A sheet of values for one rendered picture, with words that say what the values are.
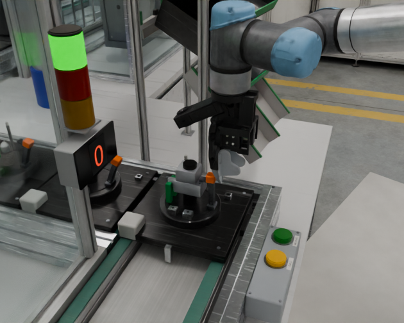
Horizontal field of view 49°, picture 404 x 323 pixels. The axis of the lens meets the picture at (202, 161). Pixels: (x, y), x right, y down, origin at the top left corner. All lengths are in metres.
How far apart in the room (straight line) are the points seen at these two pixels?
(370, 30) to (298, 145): 0.79
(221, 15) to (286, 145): 0.81
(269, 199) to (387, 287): 0.32
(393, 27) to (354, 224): 0.60
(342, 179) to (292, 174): 1.62
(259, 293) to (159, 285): 0.20
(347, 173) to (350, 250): 1.92
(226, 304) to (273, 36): 0.47
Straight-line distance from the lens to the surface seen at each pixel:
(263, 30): 0.73
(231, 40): 0.75
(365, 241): 1.16
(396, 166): 3.21
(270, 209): 1.04
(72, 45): 0.69
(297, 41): 0.70
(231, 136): 0.85
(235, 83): 0.79
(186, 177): 0.93
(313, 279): 1.04
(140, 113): 1.18
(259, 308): 0.86
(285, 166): 1.38
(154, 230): 0.96
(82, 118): 0.73
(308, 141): 1.53
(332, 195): 2.79
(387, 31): 0.76
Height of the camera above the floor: 1.60
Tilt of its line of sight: 32 degrees down
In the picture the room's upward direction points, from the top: straight up
